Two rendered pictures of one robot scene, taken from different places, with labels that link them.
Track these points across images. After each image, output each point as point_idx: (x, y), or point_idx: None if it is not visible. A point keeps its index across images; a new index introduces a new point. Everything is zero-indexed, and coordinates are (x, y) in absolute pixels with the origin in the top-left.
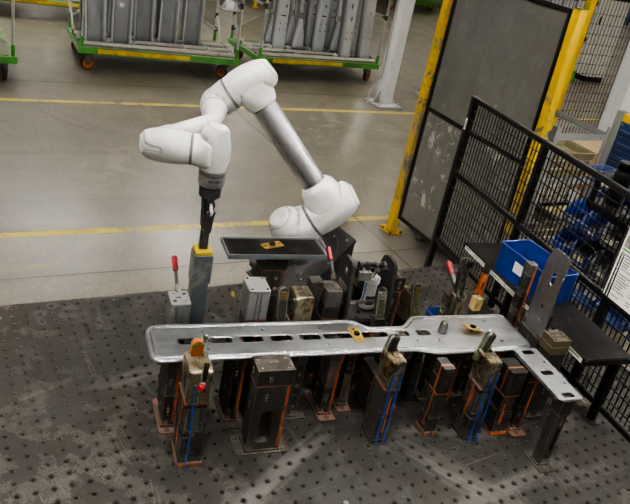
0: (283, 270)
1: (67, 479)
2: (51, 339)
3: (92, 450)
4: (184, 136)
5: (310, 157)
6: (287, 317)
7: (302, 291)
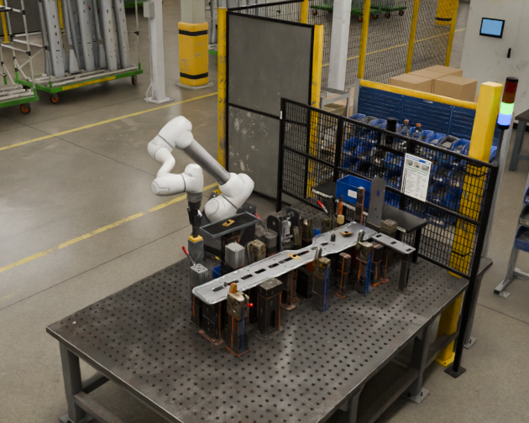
0: (238, 235)
1: (191, 383)
2: (116, 322)
3: (190, 366)
4: (178, 177)
5: (220, 165)
6: None
7: (257, 242)
